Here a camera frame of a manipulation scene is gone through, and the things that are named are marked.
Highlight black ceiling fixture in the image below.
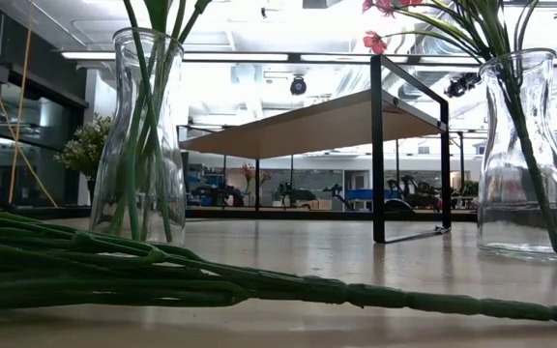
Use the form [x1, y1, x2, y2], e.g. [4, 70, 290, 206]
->
[445, 71, 484, 100]

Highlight clear glass vase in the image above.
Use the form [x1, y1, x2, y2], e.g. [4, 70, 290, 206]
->
[89, 27, 188, 247]
[476, 47, 557, 262]

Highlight purple flower bunch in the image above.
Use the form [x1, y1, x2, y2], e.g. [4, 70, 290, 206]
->
[0, 207, 557, 326]

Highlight yellow tulip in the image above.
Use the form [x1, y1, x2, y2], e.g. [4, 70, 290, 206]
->
[123, 0, 171, 242]

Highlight round black camera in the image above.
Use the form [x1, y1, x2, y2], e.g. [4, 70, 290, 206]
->
[289, 75, 308, 97]

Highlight blue box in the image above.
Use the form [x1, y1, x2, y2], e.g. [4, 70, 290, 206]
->
[345, 188, 374, 202]

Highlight black overhead frame bar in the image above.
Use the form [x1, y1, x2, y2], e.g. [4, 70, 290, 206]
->
[60, 50, 557, 67]

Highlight potted white-flowered plant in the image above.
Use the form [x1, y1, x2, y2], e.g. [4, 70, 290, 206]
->
[53, 113, 115, 192]

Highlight red tulip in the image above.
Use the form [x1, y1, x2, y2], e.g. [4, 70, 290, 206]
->
[120, 0, 173, 243]

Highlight distant orange flowers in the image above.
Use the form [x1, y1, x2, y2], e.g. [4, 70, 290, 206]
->
[241, 162, 273, 194]

